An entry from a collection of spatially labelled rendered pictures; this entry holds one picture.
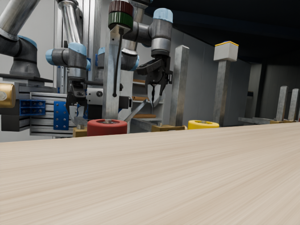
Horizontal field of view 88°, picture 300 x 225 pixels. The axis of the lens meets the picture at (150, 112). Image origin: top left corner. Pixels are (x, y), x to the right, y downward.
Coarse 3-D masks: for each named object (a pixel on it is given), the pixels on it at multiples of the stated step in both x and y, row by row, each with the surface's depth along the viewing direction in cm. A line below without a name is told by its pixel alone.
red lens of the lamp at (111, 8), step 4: (116, 0) 34; (120, 0) 34; (112, 4) 35; (116, 4) 34; (120, 4) 34; (124, 4) 34; (128, 4) 35; (108, 8) 36; (112, 8) 35; (116, 8) 34; (120, 8) 34; (124, 8) 34; (128, 8) 35; (132, 8) 36; (108, 12) 36; (128, 12) 35; (132, 12) 36; (132, 16) 36
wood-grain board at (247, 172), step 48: (0, 144) 17; (48, 144) 18; (96, 144) 19; (144, 144) 20; (192, 144) 22; (240, 144) 24; (288, 144) 26; (0, 192) 9; (48, 192) 9; (96, 192) 10; (144, 192) 10; (192, 192) 10; (240, 192) 11; (288, 192) 11
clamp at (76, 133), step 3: (75, 129) 38; (78, 129) 39; (84, 129) 39; (75, 132) 37; (78, 132) 37; (81, 132) 38; (84, 132) 38; (75, 135) 37; (78, 135) 37; (81, 135) 38; (84, 135) 38
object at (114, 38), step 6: (114, 24) 35; (120, 24) 35; (114, 30) 38; (120, 30) 37; (126, 30) 37; (114, 36) 40; (120, 36) 37; (114, 42) 40; (120, 42) 37; (120, 48) 38; (114, 90) 41; (114, 96) 41
